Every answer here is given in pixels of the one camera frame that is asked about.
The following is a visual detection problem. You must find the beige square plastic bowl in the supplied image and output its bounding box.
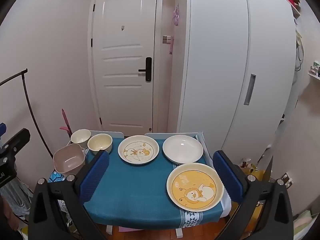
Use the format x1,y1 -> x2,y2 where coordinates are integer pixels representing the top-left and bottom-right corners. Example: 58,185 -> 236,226
53,144 -> 85,177

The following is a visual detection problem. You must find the yellow lion cartoon plate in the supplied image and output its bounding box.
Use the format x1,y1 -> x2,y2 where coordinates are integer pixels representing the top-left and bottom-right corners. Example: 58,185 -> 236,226
166,163 -> 225,212

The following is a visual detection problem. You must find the cream bowl with duck print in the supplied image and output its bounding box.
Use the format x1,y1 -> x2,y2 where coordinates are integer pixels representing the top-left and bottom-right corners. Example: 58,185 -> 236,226
87,133 -> 113,154

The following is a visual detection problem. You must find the plain white plate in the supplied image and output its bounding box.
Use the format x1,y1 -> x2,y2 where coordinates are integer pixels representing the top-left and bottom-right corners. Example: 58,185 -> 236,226
162,135 -> 203,164

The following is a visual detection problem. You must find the white duck cartoon plate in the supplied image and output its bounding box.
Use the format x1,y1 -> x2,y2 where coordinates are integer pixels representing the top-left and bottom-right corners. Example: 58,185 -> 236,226
118,135 -> 159,165

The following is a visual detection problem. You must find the pile of clothes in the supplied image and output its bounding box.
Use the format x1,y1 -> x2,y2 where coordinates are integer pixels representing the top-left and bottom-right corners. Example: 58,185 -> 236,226
1,178 -> 33,222

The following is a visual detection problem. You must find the black curved rack pole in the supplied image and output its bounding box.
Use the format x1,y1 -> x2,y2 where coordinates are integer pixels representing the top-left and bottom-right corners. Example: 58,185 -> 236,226
0,68 -> 53,158

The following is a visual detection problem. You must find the blue patterned tablecloth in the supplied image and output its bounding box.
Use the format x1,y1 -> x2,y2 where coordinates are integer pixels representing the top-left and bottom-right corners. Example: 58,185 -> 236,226
48,135 -> 232,230

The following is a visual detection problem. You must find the white panel door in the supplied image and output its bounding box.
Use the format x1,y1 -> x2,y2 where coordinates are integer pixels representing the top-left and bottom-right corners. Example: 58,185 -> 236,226
88,0 -> 162,136

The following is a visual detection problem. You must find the white wardrobe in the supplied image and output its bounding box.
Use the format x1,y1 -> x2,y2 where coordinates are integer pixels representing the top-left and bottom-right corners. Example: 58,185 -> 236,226
168,0 -> 296,163

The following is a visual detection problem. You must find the black door handle lock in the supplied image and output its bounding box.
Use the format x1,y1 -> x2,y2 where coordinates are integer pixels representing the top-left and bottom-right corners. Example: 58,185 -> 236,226
138,57 -> 152,82

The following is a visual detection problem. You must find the wall light switch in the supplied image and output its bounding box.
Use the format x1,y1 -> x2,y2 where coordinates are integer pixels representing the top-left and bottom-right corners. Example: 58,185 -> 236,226
162,35 -> 171,44

